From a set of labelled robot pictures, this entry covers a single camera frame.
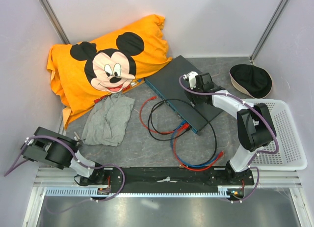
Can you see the grey crumpled cloth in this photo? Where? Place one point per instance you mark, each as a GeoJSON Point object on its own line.
{"type": "Point", "coordinates": [107, 122]}

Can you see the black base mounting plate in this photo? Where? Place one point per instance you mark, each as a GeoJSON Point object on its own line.
{"type": "Point", "coordinates": [171, 179]}

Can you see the orange Mickey Mouse pillow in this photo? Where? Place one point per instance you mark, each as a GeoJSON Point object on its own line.
{"type": "Point", "coordinates": [85, 73]}

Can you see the black cap with beige brim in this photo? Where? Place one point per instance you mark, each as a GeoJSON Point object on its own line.
{"type": "Point", "coordinates": [251, 80]}

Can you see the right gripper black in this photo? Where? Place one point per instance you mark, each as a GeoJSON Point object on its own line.
{"type": "Point", "coordinates": [191, 95]}

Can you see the white perforated plastic basket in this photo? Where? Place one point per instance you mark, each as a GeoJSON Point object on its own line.
{"type": "Point", "coordinates": [291, 155]}

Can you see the white slotted cable duct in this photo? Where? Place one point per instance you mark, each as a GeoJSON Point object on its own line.
{"type": "Point", "coordinates": [94, 192]}

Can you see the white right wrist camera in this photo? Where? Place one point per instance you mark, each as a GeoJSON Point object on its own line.
{"type": "Point", "coordinates": [191, 78]}

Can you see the dark grey network switch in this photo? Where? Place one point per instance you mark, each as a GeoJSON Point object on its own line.
{"type": "Point", "coordinates": [165, 83]}

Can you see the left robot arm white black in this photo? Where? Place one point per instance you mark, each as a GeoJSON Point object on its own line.
{"type": "Point", "coordinates": [61, 152]}

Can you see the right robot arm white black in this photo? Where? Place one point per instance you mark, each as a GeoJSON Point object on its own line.
{"type": "Point", "coordinates": [255, 127]}

